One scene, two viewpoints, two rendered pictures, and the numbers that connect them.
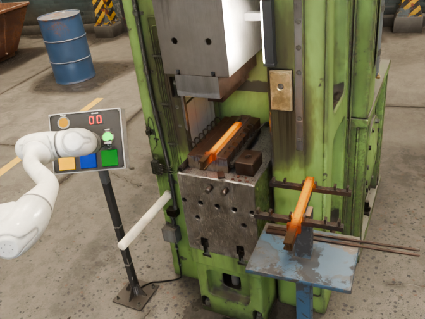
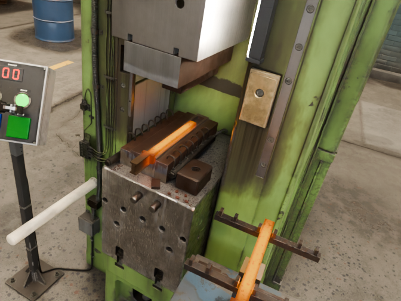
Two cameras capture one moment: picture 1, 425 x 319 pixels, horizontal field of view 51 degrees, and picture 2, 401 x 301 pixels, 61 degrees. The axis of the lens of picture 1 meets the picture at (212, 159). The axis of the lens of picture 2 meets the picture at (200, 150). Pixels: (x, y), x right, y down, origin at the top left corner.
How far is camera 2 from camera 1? 0.77 m
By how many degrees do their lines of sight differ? 7
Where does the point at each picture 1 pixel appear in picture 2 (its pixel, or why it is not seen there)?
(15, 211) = not seen: outside the picture
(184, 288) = (91, 283)
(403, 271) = not seen: outside the picture
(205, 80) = (164, 58)
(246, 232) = (170, 257)
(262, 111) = (222, 116)
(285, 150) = (241, 172)
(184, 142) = (123, 129)
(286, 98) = (262, 110)
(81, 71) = (60, 33)
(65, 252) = not seen: outside the picture
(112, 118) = (34, 77)
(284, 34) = (284, 23)
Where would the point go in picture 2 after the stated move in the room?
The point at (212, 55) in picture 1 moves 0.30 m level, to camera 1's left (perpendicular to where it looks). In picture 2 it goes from (181, 25) to (67, 7)
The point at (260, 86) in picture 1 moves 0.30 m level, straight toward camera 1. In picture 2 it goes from (227, 86) to (225, 116)
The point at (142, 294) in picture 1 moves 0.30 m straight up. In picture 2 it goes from (41, 282) to (36, 241)
